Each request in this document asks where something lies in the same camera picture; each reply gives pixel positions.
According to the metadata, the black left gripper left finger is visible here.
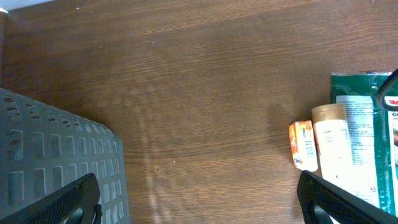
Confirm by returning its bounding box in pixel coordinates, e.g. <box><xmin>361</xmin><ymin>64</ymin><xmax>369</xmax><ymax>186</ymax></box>
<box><xmin>1</xmin><ymin>173</ymin><xmax>102</xmax><ymax>224</ymax></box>

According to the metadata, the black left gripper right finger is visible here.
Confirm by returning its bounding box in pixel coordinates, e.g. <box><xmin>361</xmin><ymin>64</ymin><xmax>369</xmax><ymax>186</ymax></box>
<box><xmin>297</xmin><ymin>170</ymin><xmax>397</xmax><ymax>224</ymax></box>

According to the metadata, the orange tissue packet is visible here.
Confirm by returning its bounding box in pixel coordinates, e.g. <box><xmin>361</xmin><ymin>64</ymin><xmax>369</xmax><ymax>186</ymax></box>
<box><xmin>289</xmin><ymin>121</ymin><xmax>318</xmax><ymax>172</ymax></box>

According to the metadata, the white cream tube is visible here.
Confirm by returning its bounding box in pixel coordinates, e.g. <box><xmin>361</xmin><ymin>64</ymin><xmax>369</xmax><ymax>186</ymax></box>
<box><xmin>311</xmin><ymin>103</ymin><xmax>381</xmax><ymax>224</ymax></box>

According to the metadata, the green 3M wipes pack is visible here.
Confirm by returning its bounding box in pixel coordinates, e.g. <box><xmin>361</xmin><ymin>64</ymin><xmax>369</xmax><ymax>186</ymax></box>
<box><xmin>331</xmin><ymin>72</ymin><xmax>397</xmax><ymax>215</ymax></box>

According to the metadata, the grey plastic mesh basket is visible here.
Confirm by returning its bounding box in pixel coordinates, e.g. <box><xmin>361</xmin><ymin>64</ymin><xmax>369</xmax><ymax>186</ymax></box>
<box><xmin>1</xmin><ymin>89</ymin><xmax>130</xmax><ymax>223</ymax></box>

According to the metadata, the black right camera cable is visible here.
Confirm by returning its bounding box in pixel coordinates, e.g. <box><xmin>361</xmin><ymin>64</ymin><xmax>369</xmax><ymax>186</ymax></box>
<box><xmin>375</xmin><ymin>68</ymin><xmax>398</xmax><ymax>112</ymax></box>

